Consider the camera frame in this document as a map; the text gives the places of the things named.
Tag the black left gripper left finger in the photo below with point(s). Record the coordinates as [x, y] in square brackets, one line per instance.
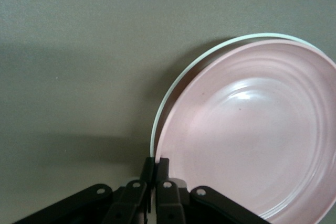
[131, 200]

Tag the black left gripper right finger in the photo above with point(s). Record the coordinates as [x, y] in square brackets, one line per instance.
[168, 200]

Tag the pink plate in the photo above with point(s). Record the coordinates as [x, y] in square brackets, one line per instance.
[249, 129]

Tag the beige plate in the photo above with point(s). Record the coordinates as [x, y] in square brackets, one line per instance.
[189, 74]

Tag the brown table cloth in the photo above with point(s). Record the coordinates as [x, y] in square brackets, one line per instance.
[78, 51]

